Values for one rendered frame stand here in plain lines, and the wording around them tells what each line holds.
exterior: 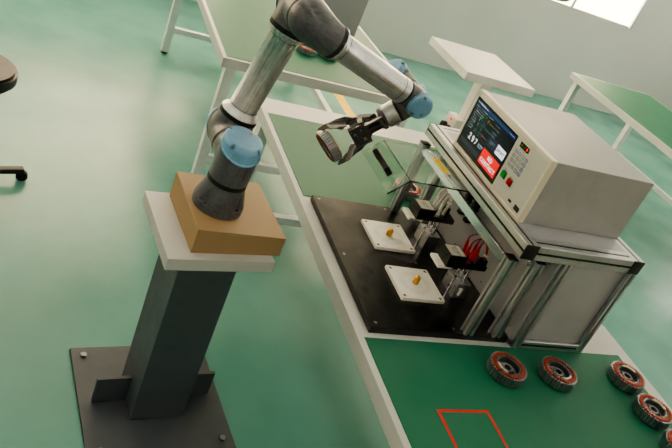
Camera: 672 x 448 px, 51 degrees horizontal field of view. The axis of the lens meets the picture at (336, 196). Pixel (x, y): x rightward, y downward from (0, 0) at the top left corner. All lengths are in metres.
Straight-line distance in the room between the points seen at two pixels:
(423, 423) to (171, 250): 0.80
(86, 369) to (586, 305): 1.65
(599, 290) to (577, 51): 6.23
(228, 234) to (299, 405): 0.98
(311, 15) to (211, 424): 1.43
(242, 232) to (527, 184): 0.80
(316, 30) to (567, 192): 0.82
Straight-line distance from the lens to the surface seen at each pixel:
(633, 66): 8.88
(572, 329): 2.31
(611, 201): 2.17
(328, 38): 1.82
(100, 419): 2.48
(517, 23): 7.75
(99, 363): 2.64
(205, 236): 1.94
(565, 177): 2.02
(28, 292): 2.88
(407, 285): 2.14
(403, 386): 1.85
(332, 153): 2.20
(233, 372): 2.76
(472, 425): 1.87
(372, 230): 2.32
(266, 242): 2.02
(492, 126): 2.19
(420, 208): 2.28
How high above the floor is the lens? 1.90
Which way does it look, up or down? 27 degrees down
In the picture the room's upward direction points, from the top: 23 degrees clockwise
